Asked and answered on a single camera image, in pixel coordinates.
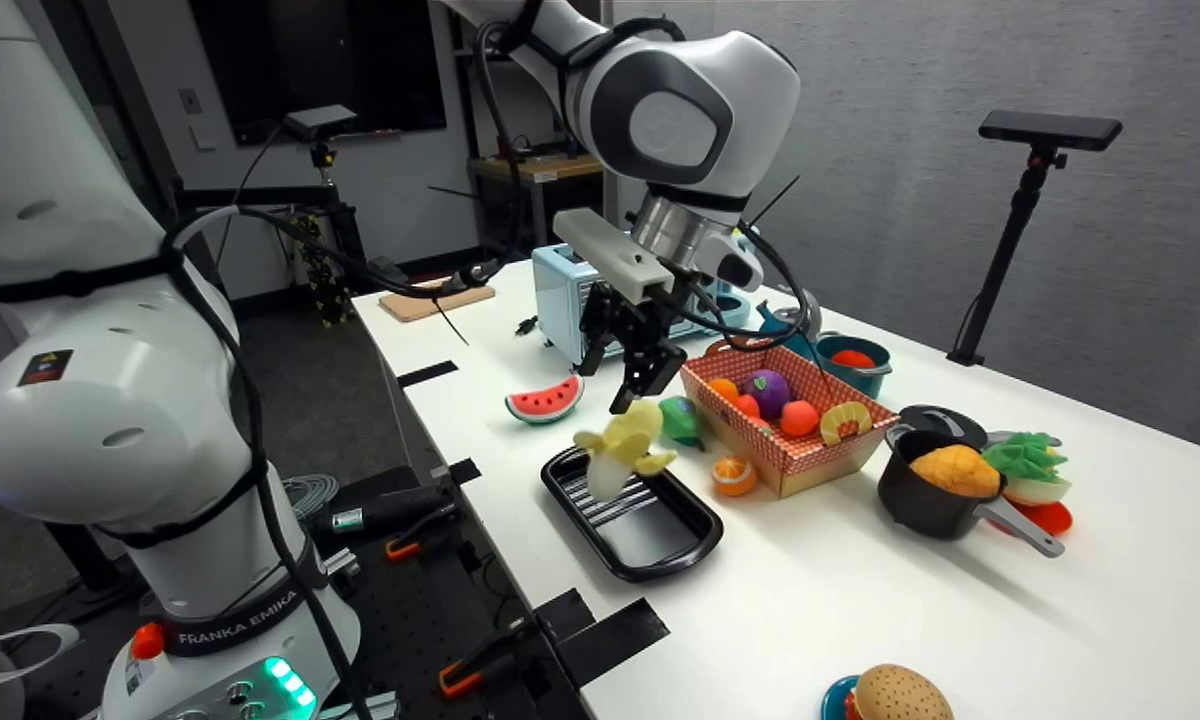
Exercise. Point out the red orange ball toy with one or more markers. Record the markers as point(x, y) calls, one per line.
point(745, 407)

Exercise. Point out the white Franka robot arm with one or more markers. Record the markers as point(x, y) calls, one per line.
point(92, 400)

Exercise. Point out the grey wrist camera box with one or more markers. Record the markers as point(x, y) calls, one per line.
point(614, 255)

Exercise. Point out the yellow fruit half slice toy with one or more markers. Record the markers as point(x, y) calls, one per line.
point(844, 423)

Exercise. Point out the purple plum toy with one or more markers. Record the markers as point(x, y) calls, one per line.
point(770, 390)

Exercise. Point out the red tomato toy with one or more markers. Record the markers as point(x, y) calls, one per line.
point(852, 357)

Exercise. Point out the wooden topped cabinet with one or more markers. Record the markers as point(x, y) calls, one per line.
point(546, 171)

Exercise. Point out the teal small plate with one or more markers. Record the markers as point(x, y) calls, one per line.
point(834, 700)

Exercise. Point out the orange ball plush toy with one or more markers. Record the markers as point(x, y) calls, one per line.
point(720, 390)

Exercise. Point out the yellow banana plush toy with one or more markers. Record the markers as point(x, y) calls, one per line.
point(632, 433)

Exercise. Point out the black saucepan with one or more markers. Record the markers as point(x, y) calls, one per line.
point(914, 506)

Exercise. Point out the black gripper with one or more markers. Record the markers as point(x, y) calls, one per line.
point(632, 327)

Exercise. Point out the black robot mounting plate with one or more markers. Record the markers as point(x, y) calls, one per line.
point(402, 624)

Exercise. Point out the black quick grip clamp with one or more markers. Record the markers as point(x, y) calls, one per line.
point(386, 508)

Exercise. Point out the black wall monitor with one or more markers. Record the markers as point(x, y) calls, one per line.
point(322, 61)

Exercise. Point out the light blue toaster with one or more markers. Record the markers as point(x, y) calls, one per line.
point(561, 300)

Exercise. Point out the green leafy vegetable toy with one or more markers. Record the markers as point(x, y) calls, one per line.
point(1027, 456)

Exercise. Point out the flat wooden board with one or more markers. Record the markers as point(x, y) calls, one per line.
point(426, 304)

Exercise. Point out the orange checkered cardboard basket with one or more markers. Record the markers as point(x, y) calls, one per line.
point(786, 466)

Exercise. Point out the short black table strip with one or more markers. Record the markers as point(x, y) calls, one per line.
point(426, 372)
point(460, 473)
point(561, 617)

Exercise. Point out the burger toy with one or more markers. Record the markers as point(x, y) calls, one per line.
point(900, 699)

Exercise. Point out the black ribbed tray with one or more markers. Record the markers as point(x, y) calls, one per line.
point(654, 524)

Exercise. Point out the orange half plush toy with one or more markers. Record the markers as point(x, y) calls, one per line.
point(733, 477)

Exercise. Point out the green plush fruit toy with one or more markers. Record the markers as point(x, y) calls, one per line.
point(683, 427)

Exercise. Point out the teal toy pot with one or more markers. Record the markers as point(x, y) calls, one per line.
point(867, 382)

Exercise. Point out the red strawberry plush toy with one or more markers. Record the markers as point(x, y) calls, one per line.
point(796, 419)

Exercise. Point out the watermelon slice plush toy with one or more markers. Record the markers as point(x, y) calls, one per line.
point(546, 400)

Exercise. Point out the black camera on tall stand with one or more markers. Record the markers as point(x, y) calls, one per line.
point(1049, 130)

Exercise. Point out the red round knob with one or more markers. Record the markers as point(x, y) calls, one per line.
point(151, 642)

